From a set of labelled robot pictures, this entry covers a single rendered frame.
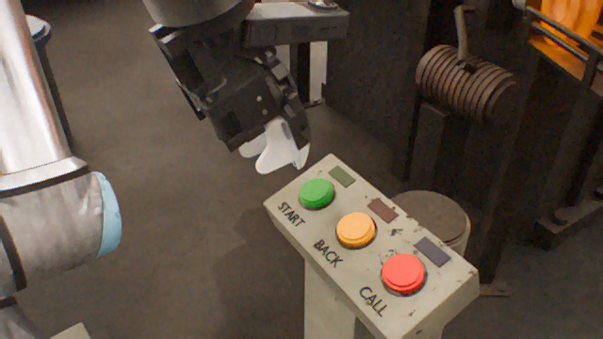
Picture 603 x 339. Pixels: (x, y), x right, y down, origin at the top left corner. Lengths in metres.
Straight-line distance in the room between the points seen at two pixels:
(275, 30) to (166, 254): 1.04
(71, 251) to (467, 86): 0.82
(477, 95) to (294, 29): 0.71
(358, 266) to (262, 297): 0.76
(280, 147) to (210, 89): 0.10
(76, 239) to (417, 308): 0.59
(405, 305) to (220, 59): 0.28
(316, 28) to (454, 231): 0.36
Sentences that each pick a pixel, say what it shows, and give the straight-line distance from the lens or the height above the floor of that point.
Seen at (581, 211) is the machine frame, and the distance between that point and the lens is 1.59.
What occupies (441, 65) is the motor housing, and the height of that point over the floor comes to 0.51.
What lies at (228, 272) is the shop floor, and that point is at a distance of 1.33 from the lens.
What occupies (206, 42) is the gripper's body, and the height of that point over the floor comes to 0.82.
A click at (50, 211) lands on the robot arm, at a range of 0.89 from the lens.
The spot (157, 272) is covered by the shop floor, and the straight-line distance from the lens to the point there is 1.37.
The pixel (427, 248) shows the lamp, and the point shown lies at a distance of 0.52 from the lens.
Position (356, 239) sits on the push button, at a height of 0.61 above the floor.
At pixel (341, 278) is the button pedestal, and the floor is 0.58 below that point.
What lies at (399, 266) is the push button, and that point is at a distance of 0.50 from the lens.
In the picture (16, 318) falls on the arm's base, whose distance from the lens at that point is 0.89.
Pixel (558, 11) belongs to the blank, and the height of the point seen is 0.68.
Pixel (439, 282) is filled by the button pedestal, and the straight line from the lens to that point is 0.50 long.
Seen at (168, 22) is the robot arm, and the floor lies 0.84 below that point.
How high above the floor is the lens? 0.97
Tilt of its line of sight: 36 degrees down
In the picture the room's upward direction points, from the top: straight up
